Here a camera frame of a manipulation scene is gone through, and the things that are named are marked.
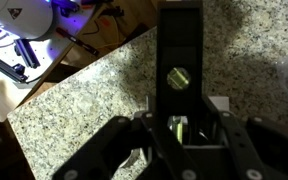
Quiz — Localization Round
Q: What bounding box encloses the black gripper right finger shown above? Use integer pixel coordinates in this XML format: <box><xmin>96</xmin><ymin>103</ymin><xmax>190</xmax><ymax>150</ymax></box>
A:
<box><xmin>201</xmin><ymin>94</ymin><xmax>288</xmax><ymax>180</ymax></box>

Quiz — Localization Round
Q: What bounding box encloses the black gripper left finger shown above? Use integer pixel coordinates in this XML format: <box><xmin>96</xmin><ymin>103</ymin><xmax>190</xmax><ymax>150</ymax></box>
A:
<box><xmin>52</xmin><ymin>111</ymin><xmax>198</xmax><ymax>180</ymax></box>

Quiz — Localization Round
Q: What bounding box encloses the red black hand tool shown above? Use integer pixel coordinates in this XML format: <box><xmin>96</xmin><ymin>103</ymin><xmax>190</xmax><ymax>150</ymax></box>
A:
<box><xmin>55</xmin><ymin>26</ymin><xmax>101</xmax><ymax>57</ymax></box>

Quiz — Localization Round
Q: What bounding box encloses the black aluminium rail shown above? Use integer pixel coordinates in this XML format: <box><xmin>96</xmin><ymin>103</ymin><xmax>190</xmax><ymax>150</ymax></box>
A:
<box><xmin>0</xmin><ymin>38</ymin><xmax>42</xmax><ymax>84</ymax></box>

